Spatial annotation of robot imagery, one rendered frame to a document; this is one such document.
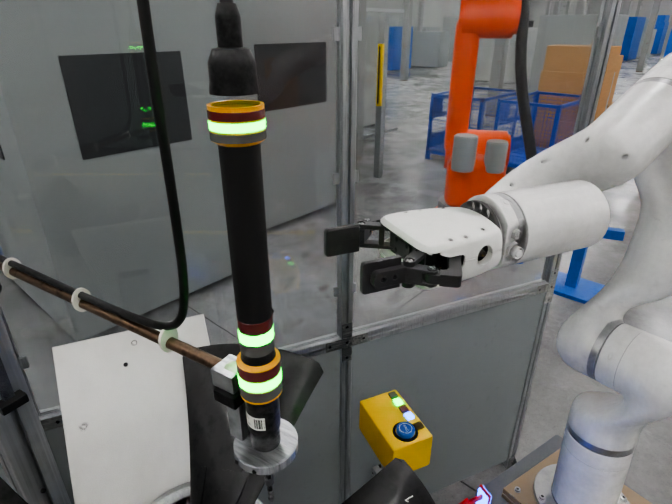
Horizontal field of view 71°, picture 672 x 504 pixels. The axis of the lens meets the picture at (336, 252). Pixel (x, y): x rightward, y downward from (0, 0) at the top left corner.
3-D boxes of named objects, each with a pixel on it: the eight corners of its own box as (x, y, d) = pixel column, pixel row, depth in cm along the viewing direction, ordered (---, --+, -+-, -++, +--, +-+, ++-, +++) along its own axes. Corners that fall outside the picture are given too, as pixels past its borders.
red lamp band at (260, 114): (195, 119, 35) (194, 109, 35) (234, 111, 39) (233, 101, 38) (239, 124, 33) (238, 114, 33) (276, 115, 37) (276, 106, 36)
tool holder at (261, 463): (206, 449, 51) (195, 380, 47) (249, 409, 57) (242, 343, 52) (271, 487, 47) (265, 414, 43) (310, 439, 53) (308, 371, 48)
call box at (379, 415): (358, 432, 115) (359, 399, 110) (393, 420, 118) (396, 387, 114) (390, 485, 101) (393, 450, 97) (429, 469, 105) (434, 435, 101)
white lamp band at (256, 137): (198, 140, 36) (196, 130, 36) (236, 130, 39) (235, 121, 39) (241, 147, 34) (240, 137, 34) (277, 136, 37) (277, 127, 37)
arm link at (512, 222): (522, 279, 51) (501, 285, 50) (470, 248, 58) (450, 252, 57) (537, 207, 47) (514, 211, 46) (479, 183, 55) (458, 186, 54)
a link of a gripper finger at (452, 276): (487, 283, 43) (432, 291, 41) (447, 249, 50) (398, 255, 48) (489, 272, 42) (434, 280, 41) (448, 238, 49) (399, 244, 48)
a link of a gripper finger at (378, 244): (418, 249, 51) (378, 261, 49) (391, 235, 55) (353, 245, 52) (420, 226, 50) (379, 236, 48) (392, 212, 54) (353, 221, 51)
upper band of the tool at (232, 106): (199, 144, 36) (194, 105, 35) (236, 134, 39) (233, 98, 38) (241, 151, 34) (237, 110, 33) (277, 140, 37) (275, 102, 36)
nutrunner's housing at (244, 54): (243, 468, 52) (185, 2, 32) (265, 444, 55) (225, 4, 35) (270, 484, 50) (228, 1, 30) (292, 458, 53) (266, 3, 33)
